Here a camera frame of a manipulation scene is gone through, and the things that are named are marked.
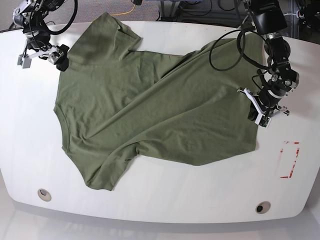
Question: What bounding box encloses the right table cable grommet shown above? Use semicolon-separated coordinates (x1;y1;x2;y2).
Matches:
255;201;271;214

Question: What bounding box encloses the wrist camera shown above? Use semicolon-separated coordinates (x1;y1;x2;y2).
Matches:
259;117;271;128
17;54;32;69

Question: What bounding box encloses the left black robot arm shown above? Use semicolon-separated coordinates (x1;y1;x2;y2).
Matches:
209;0;300;128

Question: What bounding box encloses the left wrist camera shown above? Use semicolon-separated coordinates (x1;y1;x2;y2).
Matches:
259;117;271;128

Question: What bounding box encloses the red tape rectangle marking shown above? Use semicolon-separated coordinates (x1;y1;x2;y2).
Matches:
277;141;300;179

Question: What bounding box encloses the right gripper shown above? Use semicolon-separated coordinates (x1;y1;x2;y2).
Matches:
21;43;70;72

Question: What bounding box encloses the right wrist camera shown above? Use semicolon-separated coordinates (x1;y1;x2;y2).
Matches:
17;54;32;69

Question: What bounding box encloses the yellow cable on floor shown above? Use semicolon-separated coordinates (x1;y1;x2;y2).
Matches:
111;2;137;18

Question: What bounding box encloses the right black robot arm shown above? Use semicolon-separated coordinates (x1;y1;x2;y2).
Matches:
9;0;78;72

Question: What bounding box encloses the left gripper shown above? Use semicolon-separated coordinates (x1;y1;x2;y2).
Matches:
237;88;290;128

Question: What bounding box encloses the green t-shirt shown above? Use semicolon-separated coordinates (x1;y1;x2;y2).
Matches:
54;13;258;191

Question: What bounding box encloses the left table cable grommet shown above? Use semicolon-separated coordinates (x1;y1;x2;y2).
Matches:
37;188;52;202

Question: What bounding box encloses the table cable grommet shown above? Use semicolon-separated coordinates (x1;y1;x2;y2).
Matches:
37;188;52;202
255;201;271;214

